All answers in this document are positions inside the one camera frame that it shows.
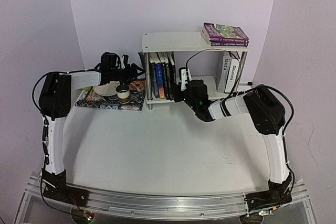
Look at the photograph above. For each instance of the dark Days book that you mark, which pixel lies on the dark Days book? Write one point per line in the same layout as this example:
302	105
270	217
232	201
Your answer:
172	73

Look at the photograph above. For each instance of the black gold-circle book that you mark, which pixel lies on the black gold-circle book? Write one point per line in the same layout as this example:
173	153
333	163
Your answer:
165	70

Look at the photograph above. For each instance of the blue orange paperback book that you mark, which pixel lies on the blue orange paperback book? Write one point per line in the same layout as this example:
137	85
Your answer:
159	76

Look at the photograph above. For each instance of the Decorate Furniture large book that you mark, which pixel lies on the Decorate Furniture large book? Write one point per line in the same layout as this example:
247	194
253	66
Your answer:
233	70

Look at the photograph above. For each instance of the grey ianra book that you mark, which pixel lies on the grey ianra book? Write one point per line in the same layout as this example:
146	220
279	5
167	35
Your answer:
222	71

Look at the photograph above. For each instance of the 52-Storey Treehouse book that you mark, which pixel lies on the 52-Storey Treehouse book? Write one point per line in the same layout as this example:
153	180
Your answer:
227	44

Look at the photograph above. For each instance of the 117-Storey Treehouse book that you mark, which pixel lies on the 117-Storey Treehouse book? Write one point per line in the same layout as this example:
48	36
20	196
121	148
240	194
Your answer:
223	33

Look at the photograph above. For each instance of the dark blue barcode book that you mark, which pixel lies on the dark blue barcode book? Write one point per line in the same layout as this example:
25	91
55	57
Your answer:
154	85

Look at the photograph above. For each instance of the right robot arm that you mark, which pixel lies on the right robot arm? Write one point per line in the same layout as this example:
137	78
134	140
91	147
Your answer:
268	116

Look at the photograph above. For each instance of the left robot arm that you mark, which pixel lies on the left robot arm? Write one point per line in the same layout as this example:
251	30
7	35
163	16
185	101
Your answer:
54	105

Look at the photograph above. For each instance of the white two-tier shelf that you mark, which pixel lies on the white two-tier shelf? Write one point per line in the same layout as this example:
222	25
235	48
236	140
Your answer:
184	42

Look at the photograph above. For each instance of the small brown white cup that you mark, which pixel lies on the small brown white cup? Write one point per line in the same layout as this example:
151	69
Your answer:
123	93

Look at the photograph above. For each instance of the pink white plate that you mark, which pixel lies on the pink white plate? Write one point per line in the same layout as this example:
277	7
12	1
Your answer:
108	89

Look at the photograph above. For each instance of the patterned placemat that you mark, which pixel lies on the patterned placemat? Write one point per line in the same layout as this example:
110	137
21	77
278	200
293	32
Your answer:
88	98

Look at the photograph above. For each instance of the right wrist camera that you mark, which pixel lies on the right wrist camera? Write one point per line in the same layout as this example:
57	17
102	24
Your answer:
184	78

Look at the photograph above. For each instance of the aluminium front rail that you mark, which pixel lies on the aluminium front rail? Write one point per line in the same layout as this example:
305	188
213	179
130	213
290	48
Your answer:
151	207

